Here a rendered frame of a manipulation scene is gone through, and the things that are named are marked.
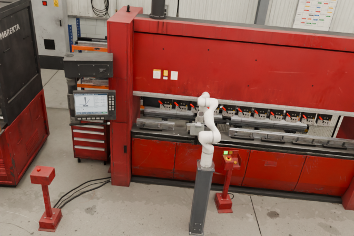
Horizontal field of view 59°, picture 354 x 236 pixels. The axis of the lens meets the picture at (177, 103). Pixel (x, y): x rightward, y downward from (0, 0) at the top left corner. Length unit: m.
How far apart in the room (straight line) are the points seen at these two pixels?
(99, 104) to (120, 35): 0.79
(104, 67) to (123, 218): 1.91
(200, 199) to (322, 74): 2.01
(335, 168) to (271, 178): 0.83
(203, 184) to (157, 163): 1.05
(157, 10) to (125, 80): 0.87
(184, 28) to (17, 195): 3.04
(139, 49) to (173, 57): 0.40
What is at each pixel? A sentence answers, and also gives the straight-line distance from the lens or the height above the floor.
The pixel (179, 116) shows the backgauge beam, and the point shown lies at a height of 0.94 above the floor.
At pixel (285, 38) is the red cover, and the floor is 2.24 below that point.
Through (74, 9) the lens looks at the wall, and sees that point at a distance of 8.11.
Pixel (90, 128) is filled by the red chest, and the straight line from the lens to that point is 4.56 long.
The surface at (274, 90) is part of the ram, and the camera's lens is 3.95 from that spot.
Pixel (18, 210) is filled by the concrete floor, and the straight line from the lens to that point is 4.53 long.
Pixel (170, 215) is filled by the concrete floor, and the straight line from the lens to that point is 4.22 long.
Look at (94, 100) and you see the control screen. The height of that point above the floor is 1.50.
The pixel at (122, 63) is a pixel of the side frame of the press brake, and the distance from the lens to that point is 3.59.
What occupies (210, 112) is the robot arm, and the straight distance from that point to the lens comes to 3.26.
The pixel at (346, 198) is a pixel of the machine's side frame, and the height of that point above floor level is 0.15.
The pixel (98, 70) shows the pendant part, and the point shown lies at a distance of 3.39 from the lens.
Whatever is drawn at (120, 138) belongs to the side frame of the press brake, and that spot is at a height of 0.81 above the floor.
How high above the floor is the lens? 3.13
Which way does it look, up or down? 28 degrees down
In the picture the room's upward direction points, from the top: 5 degrees clockwise
